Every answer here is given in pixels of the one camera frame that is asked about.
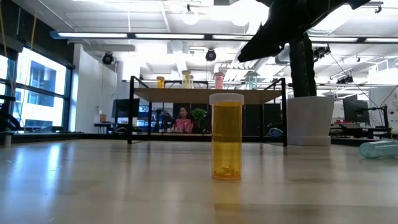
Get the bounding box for green leafy plant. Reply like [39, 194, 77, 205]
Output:
[192, 108, 208, 125]

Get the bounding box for green cactus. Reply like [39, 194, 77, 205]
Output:
[289, 32, 317, 98]

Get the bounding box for white globe pendant lamp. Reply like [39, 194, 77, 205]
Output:
[182, 3, 200, 26]

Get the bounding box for black aluminium table frame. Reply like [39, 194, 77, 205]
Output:
[12, 132, 398, 147]

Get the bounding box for person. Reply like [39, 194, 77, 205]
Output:
[174, 106, 194, 134]

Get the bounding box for white cabinet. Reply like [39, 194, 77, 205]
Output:
[368, 86, 398, 134]

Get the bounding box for large window dark frame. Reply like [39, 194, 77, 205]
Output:
[0, 46, 75, 133]

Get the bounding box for black computer monitor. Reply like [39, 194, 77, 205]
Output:
[111, 98, 141, 119]
[343, 95, 371, 124]

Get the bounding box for long ceiling light bar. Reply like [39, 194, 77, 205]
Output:
[51, 30, 398, 44]

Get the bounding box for wooden shelf black metal legs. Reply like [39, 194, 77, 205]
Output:
[127, 75, 289, 147]

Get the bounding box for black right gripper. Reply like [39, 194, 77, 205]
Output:
[238, 0, 349, 63]

